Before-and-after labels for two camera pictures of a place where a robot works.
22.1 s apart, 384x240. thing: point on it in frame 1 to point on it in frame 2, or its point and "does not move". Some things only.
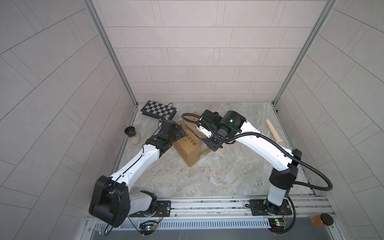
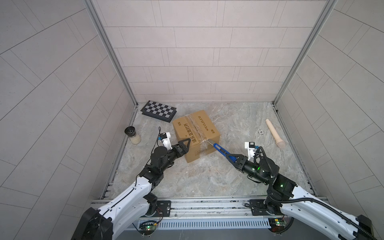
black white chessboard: [158, 110] does not move
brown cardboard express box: [193, 145] does not move
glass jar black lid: [130, 132] does not move
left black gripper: [178, 137] to [180, 149]
